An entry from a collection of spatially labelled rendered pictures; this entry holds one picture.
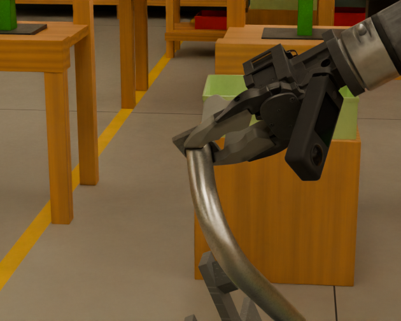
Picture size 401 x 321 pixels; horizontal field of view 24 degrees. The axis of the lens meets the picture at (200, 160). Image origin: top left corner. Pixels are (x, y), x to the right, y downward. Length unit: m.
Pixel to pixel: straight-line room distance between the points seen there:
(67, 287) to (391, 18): 2.98
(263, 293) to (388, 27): 0.33
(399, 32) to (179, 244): 3.30
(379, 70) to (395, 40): 0.04
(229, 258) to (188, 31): 7.64
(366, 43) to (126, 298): 2.82
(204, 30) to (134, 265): 4.82
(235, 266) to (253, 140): 0.15
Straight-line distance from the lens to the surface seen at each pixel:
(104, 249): 4.23
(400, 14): 1.04
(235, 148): 1.10
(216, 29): 8.66
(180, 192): 4.96
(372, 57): 1.04
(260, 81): 1.08
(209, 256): 1.20
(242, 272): 1.05
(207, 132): 1.06
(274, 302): 1.11
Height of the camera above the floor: 1.61
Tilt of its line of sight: 17 degrees down
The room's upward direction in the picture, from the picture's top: straight up
